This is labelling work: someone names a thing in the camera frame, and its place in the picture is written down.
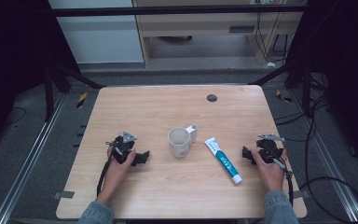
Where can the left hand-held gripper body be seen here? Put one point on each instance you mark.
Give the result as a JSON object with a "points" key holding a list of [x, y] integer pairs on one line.
{"points": [[125, 146]]}

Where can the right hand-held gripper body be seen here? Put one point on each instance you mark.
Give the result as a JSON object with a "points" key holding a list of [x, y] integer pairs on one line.
{"points": [[268, 149]]}

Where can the white and teal toothpaste tube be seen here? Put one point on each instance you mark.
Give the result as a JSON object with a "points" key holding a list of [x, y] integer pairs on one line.
{"points": [[225, 161]]}

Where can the white cup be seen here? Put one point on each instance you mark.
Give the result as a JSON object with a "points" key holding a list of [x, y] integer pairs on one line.
{"points": [[179, 141]]}

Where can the person's left hand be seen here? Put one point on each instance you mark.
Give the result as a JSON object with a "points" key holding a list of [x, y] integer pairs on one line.
{"points": [[117, 172]]}

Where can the person's right hand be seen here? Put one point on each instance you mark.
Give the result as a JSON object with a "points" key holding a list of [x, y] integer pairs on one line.
{"points": [[270, 175]]}

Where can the yellow and black tape strip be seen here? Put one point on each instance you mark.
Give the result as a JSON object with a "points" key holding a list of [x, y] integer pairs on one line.
{"points": [[282, 96], [82, 100]]}

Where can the grey tape piece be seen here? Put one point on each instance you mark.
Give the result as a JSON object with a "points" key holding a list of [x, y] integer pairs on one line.
{"points": [[302, 194], [64, 194]]}

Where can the grey round table grommet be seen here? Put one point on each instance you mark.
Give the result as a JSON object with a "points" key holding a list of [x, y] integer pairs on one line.
{"points": [[211, 98]]}

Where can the black metal stand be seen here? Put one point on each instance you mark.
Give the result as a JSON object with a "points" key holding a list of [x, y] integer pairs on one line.
{"points": [[295, 74], [62, 77]]}

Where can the small white floor object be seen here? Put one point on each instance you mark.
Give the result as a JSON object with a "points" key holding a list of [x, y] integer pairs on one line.
{"points": [[271, 64]]}

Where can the white cabinet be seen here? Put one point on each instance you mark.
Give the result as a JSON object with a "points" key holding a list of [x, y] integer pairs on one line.
{"points": [[99, 40]]}

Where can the black curtain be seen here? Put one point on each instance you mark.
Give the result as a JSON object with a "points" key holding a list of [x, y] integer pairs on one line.
{"points": [[345, 62], [12, 62]]}

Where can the light wooden desk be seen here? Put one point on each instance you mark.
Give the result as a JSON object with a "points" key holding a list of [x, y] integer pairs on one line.
{"points": [[199, 23]]}

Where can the black horizontal bar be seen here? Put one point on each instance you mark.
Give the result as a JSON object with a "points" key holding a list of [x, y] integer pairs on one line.
{"points": [[167, 11]]}

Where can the aluminium floor rail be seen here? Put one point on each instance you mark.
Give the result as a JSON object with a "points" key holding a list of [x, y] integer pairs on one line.
{"points": [[326, 161], [28, 161]]}

